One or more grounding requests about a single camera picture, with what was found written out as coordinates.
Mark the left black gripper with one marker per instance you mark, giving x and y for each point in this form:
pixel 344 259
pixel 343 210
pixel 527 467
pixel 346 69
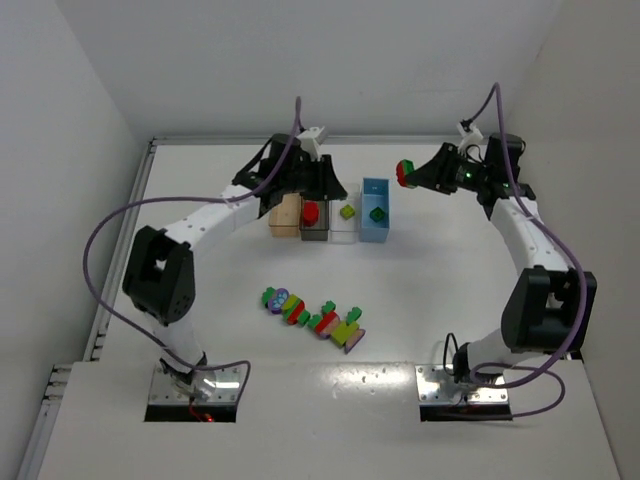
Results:
pixel 310 175

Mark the dark green square lego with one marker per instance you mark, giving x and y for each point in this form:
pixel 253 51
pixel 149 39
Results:
pixel 377 214

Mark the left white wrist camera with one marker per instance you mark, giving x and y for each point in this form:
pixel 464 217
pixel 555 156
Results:
pixel 311 140

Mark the clear transparent container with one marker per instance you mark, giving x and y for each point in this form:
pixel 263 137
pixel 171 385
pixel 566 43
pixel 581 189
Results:
pixel 345 231

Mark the orange transparent container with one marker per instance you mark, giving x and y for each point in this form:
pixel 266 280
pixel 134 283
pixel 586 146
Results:
pixel 284 218

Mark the dark grey transparent container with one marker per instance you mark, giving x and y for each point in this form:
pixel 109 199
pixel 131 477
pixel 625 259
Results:
pixel 320 231

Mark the red flower lego brick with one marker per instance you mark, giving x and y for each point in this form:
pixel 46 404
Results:
pixel 310 213

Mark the purple flower lego stack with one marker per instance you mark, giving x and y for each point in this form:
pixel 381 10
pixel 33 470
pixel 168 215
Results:
pixel 273 299

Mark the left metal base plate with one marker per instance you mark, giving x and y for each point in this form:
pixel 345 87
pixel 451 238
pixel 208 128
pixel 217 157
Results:
pixel 215 388

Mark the metal base plate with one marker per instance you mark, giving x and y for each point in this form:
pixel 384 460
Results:
pixel 436 388
pixel 215 388

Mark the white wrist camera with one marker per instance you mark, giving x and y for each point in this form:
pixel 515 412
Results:
pixel 311 140
pixel 469 133

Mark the blue container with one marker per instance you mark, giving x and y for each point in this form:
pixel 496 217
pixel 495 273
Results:
pixel 375 193

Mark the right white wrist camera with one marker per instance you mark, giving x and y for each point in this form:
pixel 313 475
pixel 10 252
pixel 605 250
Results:
pixel 469 133

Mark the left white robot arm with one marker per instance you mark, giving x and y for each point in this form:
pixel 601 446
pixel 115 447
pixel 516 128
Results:
pixel 160 275

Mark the lime purple lego stack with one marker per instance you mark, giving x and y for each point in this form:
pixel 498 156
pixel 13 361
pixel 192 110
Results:
pixel 346 333

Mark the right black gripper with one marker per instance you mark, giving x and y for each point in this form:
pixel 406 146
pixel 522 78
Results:
pixel 445 167

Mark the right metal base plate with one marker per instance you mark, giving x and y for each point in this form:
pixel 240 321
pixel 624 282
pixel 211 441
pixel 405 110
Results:
pixel 436 388

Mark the red lime green lego stack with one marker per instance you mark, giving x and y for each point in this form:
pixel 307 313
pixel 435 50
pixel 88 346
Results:
pixel 323 323

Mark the lime square lego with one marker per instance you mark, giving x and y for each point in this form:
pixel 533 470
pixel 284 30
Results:
pixel 347 212

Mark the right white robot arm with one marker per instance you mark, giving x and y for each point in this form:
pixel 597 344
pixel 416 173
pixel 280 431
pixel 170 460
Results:
pixel 548 311

